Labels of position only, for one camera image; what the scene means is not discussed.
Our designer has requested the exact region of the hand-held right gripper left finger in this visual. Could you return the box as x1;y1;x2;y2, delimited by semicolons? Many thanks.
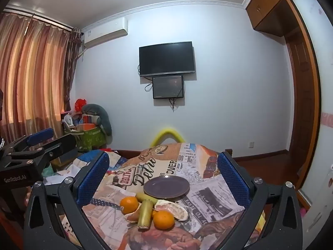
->
23;151;110;250

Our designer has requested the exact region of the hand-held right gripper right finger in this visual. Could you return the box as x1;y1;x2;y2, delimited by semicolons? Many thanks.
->
217;151;303;250

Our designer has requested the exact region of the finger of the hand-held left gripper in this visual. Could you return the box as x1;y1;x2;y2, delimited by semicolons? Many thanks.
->
34;133;78;173
5;128;54;154

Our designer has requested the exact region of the orange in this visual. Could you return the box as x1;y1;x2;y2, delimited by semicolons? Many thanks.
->
153;210;175;230
120;196;139;215

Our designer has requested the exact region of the small pomelo segment with peel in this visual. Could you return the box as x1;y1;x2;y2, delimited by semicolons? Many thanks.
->
123;202;142;224

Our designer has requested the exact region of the yellow-green banana piece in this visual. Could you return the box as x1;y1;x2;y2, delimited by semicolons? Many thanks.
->
135;192;159;205

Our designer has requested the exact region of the dark purple plate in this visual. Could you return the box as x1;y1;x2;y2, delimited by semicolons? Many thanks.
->
143;176;190;199

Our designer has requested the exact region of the large peeled pomelo segment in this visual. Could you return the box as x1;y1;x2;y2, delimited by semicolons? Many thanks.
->
154;199;188;222

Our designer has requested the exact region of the blue patterned cloth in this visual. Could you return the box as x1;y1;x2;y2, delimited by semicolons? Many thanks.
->
56;148;128;185

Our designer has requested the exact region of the newspaper print blanket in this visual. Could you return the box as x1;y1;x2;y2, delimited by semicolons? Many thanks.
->
56;142;266;250

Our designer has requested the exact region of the green patterned storage bag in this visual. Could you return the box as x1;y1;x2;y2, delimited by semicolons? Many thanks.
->
64;125;107;152

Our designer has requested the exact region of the orange box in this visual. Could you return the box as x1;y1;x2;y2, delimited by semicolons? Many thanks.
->
76;124;96;133

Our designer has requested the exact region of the red plastic bag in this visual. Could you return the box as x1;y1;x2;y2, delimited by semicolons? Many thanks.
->
74;98;87;111

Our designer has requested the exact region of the orange striped curtain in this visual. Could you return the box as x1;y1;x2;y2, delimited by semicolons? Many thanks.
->
0;12;72;142

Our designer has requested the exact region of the brown patterned curtain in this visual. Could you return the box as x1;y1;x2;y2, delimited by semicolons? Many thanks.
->
62;27;84;112

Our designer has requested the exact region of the white air conditioner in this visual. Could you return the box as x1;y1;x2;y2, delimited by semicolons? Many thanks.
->
83;17;129;49

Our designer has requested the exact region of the white frosted sliding door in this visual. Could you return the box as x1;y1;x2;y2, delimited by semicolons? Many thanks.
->
290;0;333;240

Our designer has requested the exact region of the wooden overhead cabinet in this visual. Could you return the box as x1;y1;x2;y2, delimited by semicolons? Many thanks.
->
246;0;304;37

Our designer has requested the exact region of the wooden door frame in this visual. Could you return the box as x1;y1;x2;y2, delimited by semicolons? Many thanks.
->
283;0;321;190

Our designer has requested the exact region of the small black wall monitor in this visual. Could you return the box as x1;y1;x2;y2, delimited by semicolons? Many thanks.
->
152;75;185;100

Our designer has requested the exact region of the white curtain rail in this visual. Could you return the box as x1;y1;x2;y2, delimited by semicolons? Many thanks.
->
2;7;76;31

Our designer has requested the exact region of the black wall television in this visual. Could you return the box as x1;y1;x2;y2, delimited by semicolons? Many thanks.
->
139;41;196;78

